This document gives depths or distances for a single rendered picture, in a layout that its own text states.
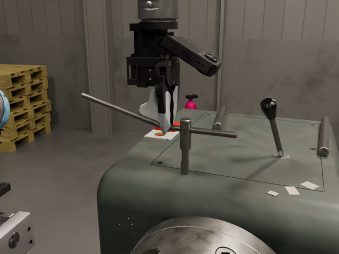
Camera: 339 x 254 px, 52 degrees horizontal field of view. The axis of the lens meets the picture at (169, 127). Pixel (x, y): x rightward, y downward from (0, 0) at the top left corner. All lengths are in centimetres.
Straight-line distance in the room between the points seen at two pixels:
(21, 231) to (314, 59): 390
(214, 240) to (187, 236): 4
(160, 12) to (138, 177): 32
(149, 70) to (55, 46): 453
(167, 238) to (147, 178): 17
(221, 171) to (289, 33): 369
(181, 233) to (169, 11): 37
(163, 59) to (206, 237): 31
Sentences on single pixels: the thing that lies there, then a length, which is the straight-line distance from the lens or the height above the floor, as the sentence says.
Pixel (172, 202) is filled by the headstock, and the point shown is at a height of 123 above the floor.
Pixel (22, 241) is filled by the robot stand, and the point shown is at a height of 107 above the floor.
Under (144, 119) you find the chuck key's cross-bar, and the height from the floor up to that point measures 136.
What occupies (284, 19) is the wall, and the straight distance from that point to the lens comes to 433.
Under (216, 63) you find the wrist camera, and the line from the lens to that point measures 63.
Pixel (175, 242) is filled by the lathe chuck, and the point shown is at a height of 123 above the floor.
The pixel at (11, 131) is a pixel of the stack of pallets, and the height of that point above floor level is 26.
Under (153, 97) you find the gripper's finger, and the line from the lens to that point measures 65.
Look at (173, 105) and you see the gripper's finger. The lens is 68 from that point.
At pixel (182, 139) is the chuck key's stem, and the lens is 67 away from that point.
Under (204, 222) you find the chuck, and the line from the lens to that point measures 59.
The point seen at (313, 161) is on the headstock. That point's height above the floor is 125.
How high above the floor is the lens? 156
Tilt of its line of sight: 18 degrees down
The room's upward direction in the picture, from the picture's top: straight up
